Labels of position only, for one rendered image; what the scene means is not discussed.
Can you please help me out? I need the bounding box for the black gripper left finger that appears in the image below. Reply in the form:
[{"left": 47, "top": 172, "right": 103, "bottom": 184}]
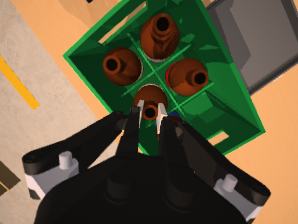
[{"left": 22, "top": 100, "right": 144, "bottom": 200}]

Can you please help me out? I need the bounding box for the green bottle crate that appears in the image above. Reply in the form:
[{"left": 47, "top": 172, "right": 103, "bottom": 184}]
[{"left": 83, "top": 0, "right": 266, "bottom": 156}]

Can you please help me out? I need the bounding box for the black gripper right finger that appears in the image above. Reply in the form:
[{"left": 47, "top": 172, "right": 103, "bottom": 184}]
[{"left": 156, "top": 103, "right": 271, "bottom": 224}]

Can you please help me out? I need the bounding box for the dark grey rectangular tray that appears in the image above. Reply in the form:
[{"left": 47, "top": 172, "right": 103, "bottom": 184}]
[{"left": 205, "top": 0, "right": 298, "bottom": 97}]

